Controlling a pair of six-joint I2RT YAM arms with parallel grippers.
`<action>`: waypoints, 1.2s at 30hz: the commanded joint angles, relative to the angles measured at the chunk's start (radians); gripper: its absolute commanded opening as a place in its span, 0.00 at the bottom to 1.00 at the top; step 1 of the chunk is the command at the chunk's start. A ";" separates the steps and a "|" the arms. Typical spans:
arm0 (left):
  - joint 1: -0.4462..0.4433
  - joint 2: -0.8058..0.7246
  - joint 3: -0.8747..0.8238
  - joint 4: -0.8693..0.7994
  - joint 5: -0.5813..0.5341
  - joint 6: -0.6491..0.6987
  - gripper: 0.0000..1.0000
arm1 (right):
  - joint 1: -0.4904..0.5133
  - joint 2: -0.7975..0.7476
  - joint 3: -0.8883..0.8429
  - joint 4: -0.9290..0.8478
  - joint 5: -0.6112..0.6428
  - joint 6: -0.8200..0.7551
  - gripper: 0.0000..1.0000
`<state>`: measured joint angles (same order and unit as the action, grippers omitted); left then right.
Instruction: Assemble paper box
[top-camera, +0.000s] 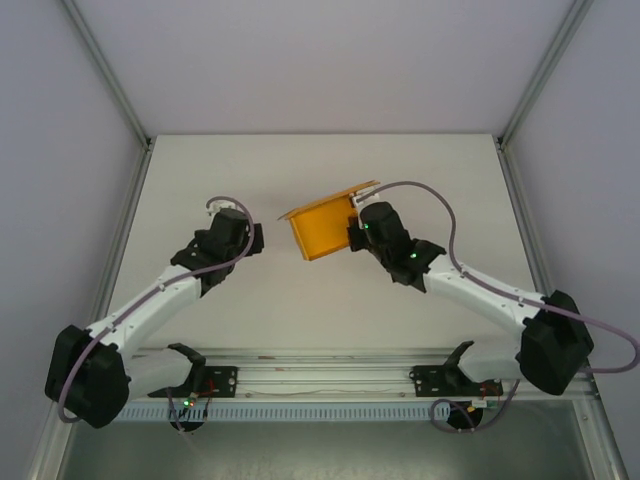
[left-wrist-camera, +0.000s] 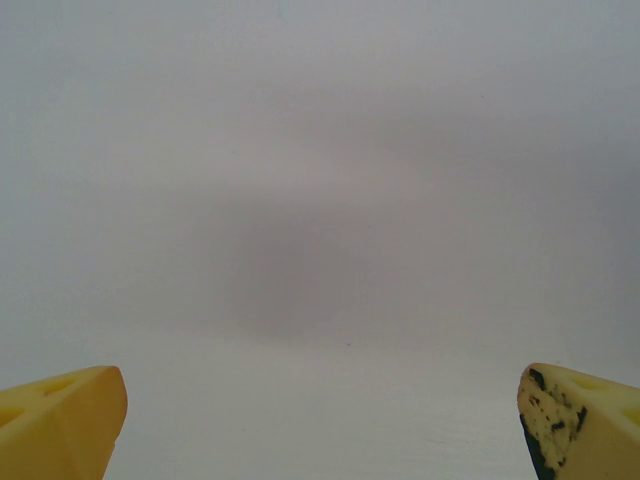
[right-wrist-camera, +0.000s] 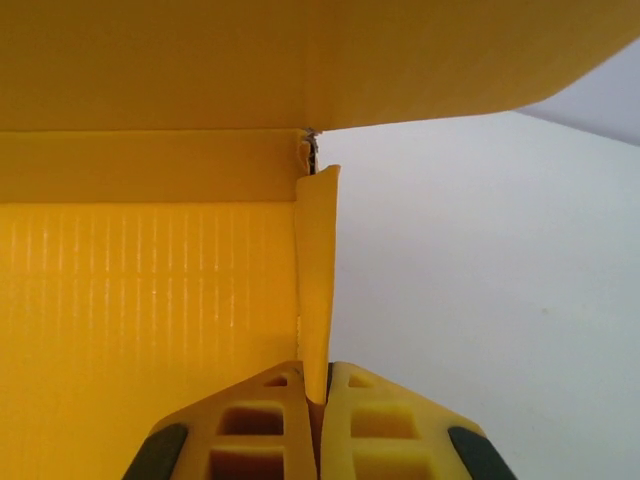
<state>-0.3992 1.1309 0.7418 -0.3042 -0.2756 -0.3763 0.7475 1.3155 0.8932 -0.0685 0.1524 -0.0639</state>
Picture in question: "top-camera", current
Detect grey metal sheet panel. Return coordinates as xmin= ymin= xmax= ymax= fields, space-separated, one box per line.
xmin=27 ymin=399 xmax=629 ymax=480

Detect black round cable grommet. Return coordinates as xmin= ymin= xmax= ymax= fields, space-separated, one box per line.
xmin=445 ymin=399 xmax=484 ymax=433
xmin=169 ymin=417 xmax=206 ymax=434

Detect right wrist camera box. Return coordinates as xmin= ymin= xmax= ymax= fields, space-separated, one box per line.
xmin=351 ymin=188 xmax=382 ymax=209

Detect aluminium table side rail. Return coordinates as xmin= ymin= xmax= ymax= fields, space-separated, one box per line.
xmin=79 ymin=142 xmax=155 ymax=362
xmin=496 ymin=139 xmax=594 ymax=362

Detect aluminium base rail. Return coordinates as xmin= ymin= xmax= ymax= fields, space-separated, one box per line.
xmin=53 ymin=348 xmax=600 ymax=401

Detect orange cardboard box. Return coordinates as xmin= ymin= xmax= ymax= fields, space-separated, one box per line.
xmin=276 ymin=178 xmax=383 ymax=263

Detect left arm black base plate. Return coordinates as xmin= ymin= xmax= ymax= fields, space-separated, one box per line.
xmin=146 ymin=365 xmax=239 ymax=399

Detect aluminium frame post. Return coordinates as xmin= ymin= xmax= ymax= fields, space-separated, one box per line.
xmin=59 ymin=0 xmax=154 ymax=151
xmin=495 ymin=0 xmax=596 ymax=150

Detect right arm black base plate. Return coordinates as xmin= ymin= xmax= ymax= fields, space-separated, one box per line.
xmin=406 ymin=364 xmax=504 ymax=399

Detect slotted grey cable duct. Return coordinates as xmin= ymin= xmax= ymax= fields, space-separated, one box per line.
xmin=73 ymin=404 xmax=474 ymax=422

